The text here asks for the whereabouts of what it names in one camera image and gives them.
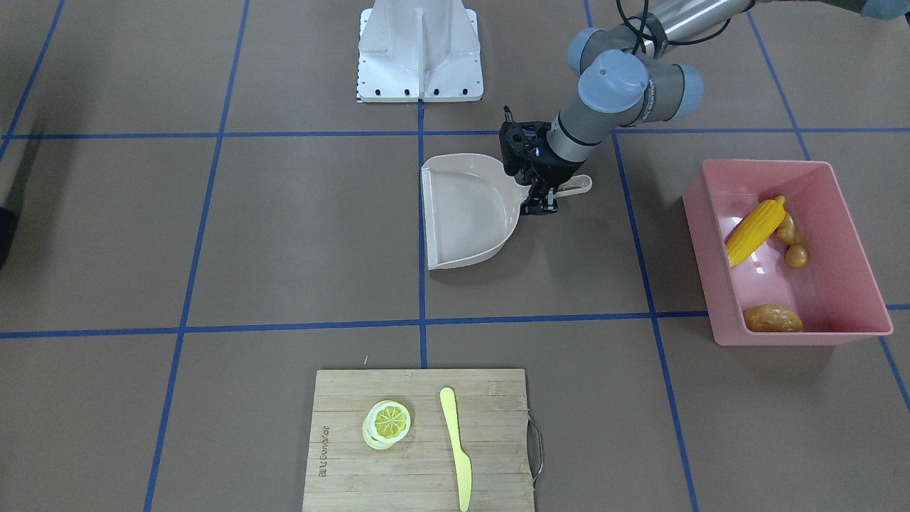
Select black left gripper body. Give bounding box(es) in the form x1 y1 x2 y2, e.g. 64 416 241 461
498 107 577 189

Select yellow toy corn cob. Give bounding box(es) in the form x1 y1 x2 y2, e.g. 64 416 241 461
725 196 786 267

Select brown toy potato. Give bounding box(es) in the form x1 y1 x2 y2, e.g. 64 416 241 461
742 304 805 333

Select tan toy ginger root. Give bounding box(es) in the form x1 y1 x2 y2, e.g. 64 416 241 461
776 213 810 269

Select beige hand brush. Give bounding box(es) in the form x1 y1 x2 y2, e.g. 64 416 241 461
0 207 18 269

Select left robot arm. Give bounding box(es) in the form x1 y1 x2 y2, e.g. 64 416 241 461
498 1 754 216

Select pink plastic bin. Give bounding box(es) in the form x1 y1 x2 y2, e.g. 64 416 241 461
682 159 894 346

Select bamboo cutting board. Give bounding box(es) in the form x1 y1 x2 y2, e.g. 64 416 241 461
302 369 535 511

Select yellow lemon slice toy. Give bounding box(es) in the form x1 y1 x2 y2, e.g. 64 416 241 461
362 400 412 450

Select yellow plastic knife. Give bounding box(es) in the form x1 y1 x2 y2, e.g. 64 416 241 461
439 387 473 511

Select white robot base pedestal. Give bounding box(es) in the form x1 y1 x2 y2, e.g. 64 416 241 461
355 1 485 103

